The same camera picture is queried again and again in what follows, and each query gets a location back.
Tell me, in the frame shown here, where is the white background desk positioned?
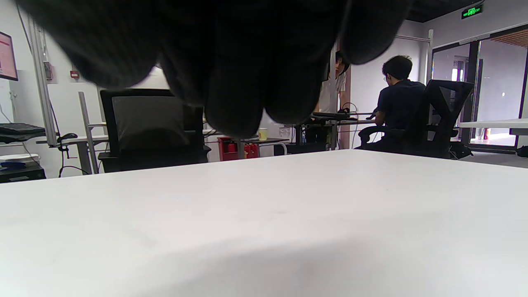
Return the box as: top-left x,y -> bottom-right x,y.
36,122 -> 289,176

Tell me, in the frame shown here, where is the black high-back office chair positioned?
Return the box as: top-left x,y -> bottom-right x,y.
356,79 -> 475,160

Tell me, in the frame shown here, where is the black background desk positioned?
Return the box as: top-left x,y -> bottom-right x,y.
295,111 -> 378,151

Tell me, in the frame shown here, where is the black mesh office chair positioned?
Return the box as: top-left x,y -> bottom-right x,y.
98,88 -> 212,173

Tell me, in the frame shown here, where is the white background table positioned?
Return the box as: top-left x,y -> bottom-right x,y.
458,119 -> 528,136

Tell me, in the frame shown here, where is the black keyboard tray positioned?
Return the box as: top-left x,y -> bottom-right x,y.
0,123 -> 46,144

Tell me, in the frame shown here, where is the grey aluminium post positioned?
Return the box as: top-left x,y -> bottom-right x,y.
27,21 -> 58,147

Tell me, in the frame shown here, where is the monitor with pink screen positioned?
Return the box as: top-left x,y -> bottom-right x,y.
0,31 -> 19,82

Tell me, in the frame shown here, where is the dark framed glass door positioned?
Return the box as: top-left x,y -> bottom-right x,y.
431,25 -> 528,154

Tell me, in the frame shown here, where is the white desk leg post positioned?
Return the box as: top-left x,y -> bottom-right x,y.
78,92 -> 99,174

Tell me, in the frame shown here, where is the green exit sign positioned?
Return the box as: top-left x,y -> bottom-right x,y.
461,4 -> 483,19

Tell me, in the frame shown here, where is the person's right hand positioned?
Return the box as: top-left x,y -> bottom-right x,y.
16,0 -> 413,139

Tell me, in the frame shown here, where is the red box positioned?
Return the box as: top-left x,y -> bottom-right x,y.
218,136 -> 259,161

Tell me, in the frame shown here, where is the black computer case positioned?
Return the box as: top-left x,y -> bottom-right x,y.
0,161 -> 46,183

